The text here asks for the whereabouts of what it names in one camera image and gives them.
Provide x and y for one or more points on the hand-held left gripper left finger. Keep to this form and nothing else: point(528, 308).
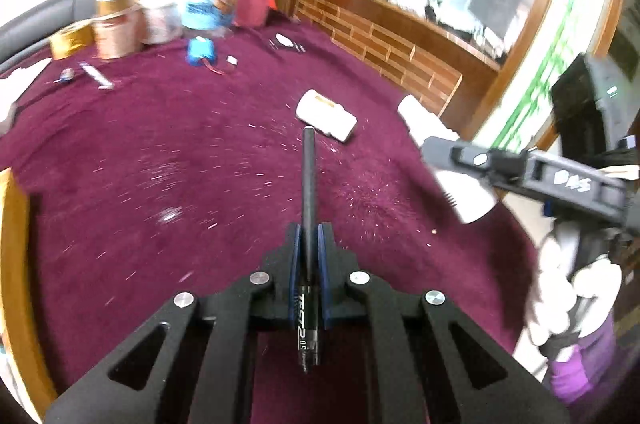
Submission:
point(295, 264)

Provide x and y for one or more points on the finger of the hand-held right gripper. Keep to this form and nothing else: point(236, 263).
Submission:
point(500, 166)

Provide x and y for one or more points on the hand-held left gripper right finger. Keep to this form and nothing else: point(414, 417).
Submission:
point(325, 264)

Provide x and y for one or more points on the black pen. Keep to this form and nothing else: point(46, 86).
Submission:
point(311, 184)

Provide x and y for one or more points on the person's right forearm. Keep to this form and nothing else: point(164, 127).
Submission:
point(585, 366)

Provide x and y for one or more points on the person's right hand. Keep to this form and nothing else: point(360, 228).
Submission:
point(565, 299)

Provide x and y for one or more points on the white plastic bottle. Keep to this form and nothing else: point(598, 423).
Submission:
point(325, 116)

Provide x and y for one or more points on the wooden framed glass partition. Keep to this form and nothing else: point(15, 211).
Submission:
point(375, 49)

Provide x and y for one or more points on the metal tweezers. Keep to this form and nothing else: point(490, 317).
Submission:
point(273, 44)

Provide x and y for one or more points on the small white plastic piece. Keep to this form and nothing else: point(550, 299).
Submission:
point(284, 40)

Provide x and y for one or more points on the white ballpoint pen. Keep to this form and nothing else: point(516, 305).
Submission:
point(95, 75)

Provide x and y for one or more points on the white board with yellow tape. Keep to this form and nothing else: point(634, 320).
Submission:
point(17, 254)

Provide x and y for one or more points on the white plastic tub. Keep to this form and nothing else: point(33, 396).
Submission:
point(160, 19)

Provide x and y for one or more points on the yellow tape roll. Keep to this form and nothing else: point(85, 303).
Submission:
point(70, 41)

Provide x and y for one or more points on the white paper sheets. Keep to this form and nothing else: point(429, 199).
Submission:
point(25, 71)

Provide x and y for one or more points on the black leather sofa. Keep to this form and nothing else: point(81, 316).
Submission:
point(45, 14)

